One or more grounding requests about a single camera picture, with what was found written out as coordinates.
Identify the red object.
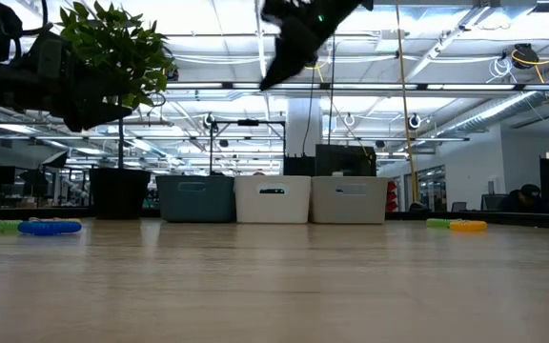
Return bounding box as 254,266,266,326
386,179,398,213

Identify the blue spring keychain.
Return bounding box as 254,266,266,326
16,220,83,236

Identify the person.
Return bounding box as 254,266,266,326
497,183,549,214

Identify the green potted plant black pot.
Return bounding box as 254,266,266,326
58,0,176,221

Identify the black reel yellow cable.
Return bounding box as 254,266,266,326
510,42,542,71

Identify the yellow spring keychain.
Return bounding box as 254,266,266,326
449,219,489,233

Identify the white plastic bin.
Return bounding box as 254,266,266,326
234,174,313,225

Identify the teal plastic bin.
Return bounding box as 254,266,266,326
155,174,236,224

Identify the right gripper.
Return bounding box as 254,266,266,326
258,0,375,91

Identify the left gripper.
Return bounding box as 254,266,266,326
0,28,135,133

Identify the grey plastic bin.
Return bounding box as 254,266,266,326
310,175,390,225

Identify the black equipment box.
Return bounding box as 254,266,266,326
282,154,316,177

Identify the black background rig frame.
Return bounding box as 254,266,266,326
209,118,288,176

